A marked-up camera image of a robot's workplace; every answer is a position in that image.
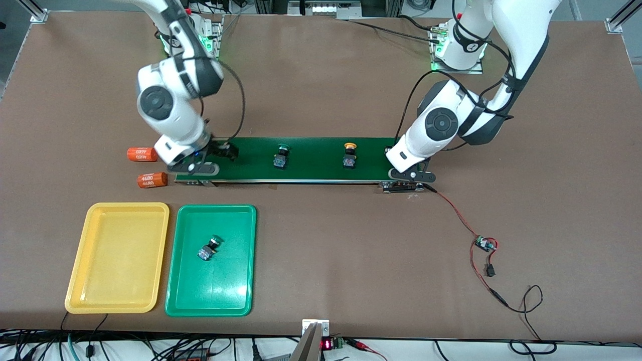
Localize orange 4680 cylinder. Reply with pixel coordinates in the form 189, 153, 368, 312
137, 172, 168, 189
126, 147, 157, 162

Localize green conveyor belt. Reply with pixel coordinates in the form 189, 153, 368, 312
174, 135, 425, 194

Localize green plastic tray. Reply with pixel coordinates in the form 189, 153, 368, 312
165, 204, 257, 317

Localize yellow plastic tray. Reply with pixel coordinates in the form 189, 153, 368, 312
64, 202, 170, 314

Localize equipment rack behind table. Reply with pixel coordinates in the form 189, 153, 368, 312
253, 0, 402, 21

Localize red clip lead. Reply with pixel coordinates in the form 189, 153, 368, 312
345, 338, 388, 361

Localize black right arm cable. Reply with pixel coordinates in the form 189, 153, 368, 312
201, 55, 246, 143

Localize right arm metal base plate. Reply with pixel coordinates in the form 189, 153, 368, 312
160, 15, 224, 63

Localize silver mount bracket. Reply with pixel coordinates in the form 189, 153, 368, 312
301, 319, 331, 337

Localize black cable on table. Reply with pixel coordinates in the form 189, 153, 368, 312
346, 15, 442, 44

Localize grey mount bar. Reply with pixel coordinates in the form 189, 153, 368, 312
289, 322, 323, 361

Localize red and black wire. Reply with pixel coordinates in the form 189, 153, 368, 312
429, 186, 510, 307

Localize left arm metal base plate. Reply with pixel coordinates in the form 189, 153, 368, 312
430, 25, 485, 75

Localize thin black looped cable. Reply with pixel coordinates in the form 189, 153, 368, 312
504, 285, 557, 354

